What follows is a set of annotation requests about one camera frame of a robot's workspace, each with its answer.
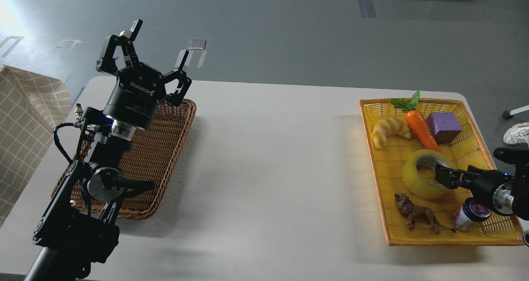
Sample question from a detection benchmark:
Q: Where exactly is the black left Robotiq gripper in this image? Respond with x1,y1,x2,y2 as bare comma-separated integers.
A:
96,19,193,131

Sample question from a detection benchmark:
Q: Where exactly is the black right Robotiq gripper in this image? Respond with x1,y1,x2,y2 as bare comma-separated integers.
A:
434,164,514,214

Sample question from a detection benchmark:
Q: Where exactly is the yellow tape roll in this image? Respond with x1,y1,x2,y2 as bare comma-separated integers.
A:
401,149,455,200

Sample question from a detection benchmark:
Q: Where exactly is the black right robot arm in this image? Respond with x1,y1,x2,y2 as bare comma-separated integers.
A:
434,147,529,220

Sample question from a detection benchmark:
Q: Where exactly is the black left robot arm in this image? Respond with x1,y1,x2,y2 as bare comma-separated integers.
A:
25,19,192,281

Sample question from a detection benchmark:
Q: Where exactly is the brown toy lion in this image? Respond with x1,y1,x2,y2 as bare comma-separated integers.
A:
393,193,457,233

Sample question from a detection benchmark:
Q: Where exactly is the purple foam cube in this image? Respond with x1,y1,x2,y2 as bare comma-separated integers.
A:
426,112,462,144

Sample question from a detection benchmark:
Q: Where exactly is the yellow plastic basket tray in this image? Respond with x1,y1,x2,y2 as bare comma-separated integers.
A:
359,98,524,246

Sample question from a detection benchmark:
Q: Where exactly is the brown wicker basket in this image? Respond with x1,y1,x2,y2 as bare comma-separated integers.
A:
50,97,197,220

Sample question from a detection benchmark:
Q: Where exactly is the orange toy carrot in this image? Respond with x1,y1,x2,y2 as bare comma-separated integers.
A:
390,90,439,151

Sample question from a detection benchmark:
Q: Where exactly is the white sneaker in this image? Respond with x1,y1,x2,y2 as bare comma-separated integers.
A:
503,121,529,145

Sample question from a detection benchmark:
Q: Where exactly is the toy croissant bread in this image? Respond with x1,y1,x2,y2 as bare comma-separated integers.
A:
370,118,412,149

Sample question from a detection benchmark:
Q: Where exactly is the white office chair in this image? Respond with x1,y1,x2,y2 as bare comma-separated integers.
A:
501,105,529,119

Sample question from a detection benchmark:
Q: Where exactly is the beige checkered cloth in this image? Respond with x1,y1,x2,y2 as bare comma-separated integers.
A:
0,65,72,224

